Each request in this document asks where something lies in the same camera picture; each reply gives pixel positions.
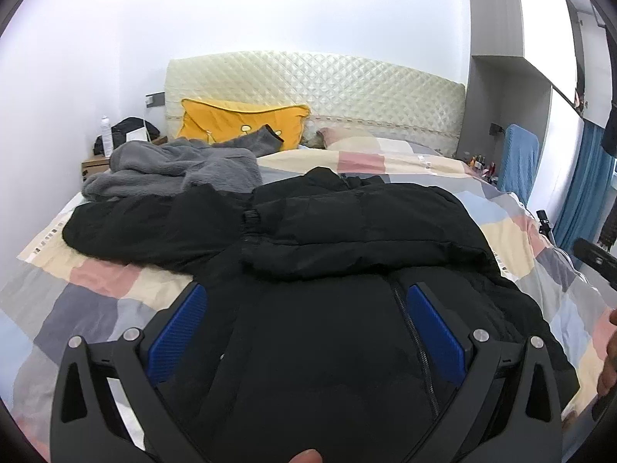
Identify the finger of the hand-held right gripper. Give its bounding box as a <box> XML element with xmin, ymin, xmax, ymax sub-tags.
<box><xmin>573</xmin><ymin>238</ymin><xmax>617</xmax><ymax>291</ymax></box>

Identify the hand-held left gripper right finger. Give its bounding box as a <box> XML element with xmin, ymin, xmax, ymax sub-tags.
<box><xmin>399</xmin><ymin>281</ymin><xmax>565</xmax><ymax>463</ymax></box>

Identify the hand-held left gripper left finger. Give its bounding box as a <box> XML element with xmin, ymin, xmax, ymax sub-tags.
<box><xmin>49</xmin><ymin>281</ymin><xmax>209</xmax><ymax>463</ymax></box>

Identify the black puffer jacket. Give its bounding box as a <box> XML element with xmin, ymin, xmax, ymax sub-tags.
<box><xmin>62</xmin><ymin>166</ymin><xmax>579</xmax><ymax>463</ymax></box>

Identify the person's right hand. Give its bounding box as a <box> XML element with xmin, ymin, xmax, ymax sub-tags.
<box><xmin>597</xmin><ymin>309</ymin><xmax>617</xmax><ymax>397</ymax></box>

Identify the black device stand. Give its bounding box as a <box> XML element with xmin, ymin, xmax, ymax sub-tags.
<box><xmin>536</xmin><ymin>209</ymin><xmax>556</xmax><ymax>244</ymax></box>

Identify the blue curtain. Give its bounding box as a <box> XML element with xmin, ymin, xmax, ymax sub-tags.
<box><xmin>554</xmin><ymin>118</ymin><xmax>617</xmax><ymax>256</ymax></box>

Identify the pastel checkered blanket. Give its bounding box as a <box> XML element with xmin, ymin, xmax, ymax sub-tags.
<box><xmin>0</xmin><ymin>135</ymin><xmax>617</xmax><ymax>451</ymax></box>

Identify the blue chair cover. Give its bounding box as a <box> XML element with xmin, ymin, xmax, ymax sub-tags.
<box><xmin>496</xmin><ymin>124</ymin><xmax>541</xmax><ymax>194</ymax></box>

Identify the dark patterned cloth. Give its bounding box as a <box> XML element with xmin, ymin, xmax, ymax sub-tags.
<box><xmin>600</xmin><ymin>99</ymin><xmax>617</xmax><ymax>157</ymax></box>

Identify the group of small bottles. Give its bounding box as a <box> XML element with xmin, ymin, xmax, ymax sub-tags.
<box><xmin>462</xmin><ymin>153</ymin><xmax>499</xmax><ymax>177</ymax></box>

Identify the grey fleece garment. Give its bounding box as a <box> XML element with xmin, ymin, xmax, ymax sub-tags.
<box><xmin>81</xmin><ymin>125</ymin><xmax>285</xmax><ymax>201</ymax></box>

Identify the wooden nightstand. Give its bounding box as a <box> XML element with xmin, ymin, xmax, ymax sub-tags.
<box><xmin>81</xmin><ymin>153</ymin><xmax>115</xmax><ymax>181</ymax></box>

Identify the grey wardrobe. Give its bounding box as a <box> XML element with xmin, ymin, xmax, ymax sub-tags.
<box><xmin>455</xmin><ymin>0</ymin><xmax>617</xmax><ymax>232</ymax></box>

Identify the black bag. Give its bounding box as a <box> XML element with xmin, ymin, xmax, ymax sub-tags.
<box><xmin>94</xmin><ymin>118</ymin><xmax>161</xmax><ymax>155</ymax></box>

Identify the clear plastic water bottle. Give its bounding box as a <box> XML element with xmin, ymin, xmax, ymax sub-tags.
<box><xmin>99</xmin><ymin>116</ymin><xmax>115</xmax><ymax>159</ymax></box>

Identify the pink pillow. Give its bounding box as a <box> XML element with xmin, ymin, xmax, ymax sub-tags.
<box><xmin>317</xmin><ymin>127</ymin><xmax>378</xmax><ymax>150</ymax></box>

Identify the yellow pillow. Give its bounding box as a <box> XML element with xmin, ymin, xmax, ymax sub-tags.
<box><xmin>176</xmin><ymin>98</ymin><xmax>310</xmax><ymax>151</ymax></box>

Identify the cream quilted headboard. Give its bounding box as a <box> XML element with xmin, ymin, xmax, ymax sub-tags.
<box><xmin>164</xmin><ymin>51</ymin><xmax>467</xmax><ymax>157</ymax></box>

